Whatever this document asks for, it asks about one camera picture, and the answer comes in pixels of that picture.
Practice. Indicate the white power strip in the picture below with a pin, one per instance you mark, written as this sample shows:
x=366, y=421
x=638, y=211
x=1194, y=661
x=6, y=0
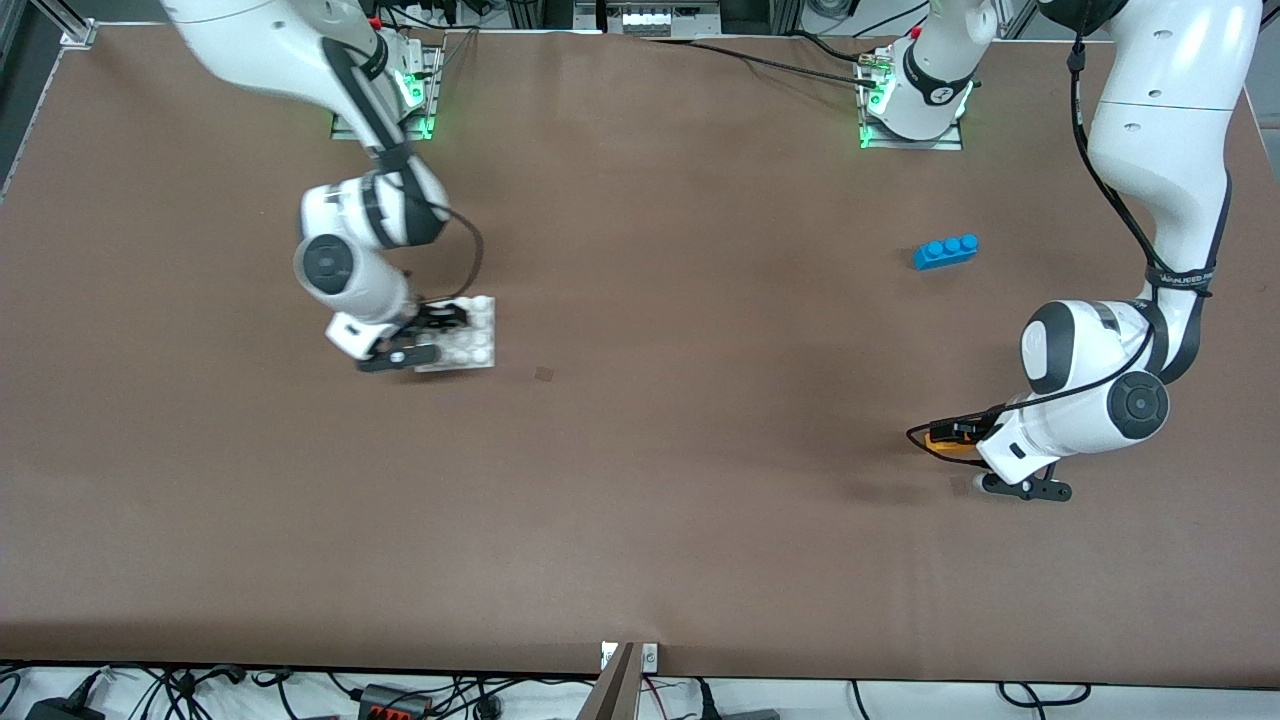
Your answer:
x=660, y=18

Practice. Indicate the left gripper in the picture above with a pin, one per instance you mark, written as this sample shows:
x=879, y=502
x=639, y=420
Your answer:
x=966, y=430

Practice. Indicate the black red power adapter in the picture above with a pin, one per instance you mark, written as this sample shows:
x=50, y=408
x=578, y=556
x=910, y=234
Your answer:
x=395, y=703

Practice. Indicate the yellow toy block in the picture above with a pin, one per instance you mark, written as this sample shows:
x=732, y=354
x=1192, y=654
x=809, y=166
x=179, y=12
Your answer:
x=945, y=445

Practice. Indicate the white studded base plate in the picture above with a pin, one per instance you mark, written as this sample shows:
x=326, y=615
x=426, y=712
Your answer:
x=478, y=345

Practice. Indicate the black power brick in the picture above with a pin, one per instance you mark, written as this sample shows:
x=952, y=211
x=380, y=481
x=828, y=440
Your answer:
x=62, y=708

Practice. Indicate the black floor plug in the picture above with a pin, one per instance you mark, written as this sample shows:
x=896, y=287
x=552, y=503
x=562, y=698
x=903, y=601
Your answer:
x=735, y=712

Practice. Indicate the blue toy block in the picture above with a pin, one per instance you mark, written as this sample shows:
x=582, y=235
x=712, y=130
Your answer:
x=945, y=252

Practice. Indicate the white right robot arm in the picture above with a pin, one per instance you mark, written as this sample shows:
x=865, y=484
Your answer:
x=300, y=60

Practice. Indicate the brown wooden beam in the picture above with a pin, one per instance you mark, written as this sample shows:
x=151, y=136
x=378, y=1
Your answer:
x=612, y=690

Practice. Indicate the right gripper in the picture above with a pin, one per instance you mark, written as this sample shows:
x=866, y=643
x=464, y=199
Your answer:
x=437, y=317

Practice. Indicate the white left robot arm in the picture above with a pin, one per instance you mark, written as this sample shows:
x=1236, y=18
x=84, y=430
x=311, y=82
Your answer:
x=1160, y=150

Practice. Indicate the metal table corner bracket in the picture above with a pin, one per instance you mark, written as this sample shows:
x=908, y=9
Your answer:
x=80, y=32

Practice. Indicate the metal table edge bracket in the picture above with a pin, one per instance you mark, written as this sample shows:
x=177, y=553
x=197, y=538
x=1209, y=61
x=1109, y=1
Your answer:
x=650, y=656

